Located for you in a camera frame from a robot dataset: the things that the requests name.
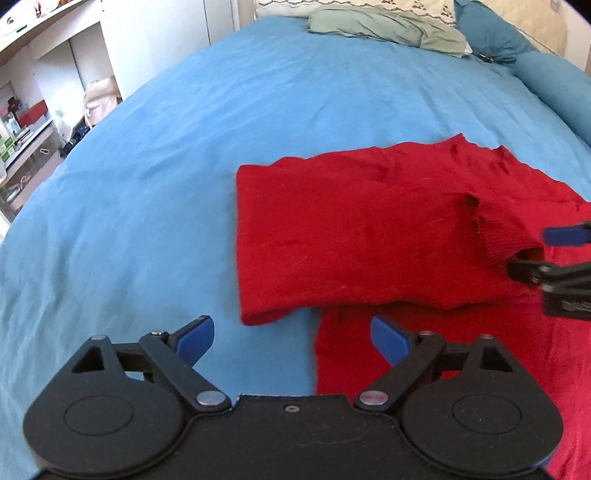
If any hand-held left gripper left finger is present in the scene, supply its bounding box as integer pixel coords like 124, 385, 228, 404
71, 315, 232, 414

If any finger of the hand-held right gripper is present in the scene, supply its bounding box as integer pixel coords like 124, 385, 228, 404
541, 221, 591, 248
506, 258, 591, 296

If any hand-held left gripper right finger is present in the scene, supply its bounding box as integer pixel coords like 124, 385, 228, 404
354, 315, 515, 413

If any red knit sweater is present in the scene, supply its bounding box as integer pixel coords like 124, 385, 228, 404
235, 133, 591, 480

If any blue pillow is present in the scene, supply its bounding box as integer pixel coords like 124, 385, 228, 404
454, 0, 540, 66
512, 50, 591, 149

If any blue bed sheet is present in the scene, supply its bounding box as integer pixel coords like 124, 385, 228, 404
0, 16, 591, 480

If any cream quilted headboard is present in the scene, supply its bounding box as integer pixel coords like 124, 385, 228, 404
480, 0, 588, 71

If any beige bag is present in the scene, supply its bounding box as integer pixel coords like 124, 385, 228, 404
82, 76, 122, 127

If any green box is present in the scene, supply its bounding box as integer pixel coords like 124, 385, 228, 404
0, 134, 20, 163

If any green pillow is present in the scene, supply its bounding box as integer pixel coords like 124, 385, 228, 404
307, 4, 473, 59

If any red box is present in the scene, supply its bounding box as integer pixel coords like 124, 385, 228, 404
18, 99, 49, 127

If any white shelf unit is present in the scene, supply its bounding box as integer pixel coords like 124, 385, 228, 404
0, 0, 256, 227

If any white patterned pillow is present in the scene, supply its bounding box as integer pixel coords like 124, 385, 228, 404
254, 0, 458, 25

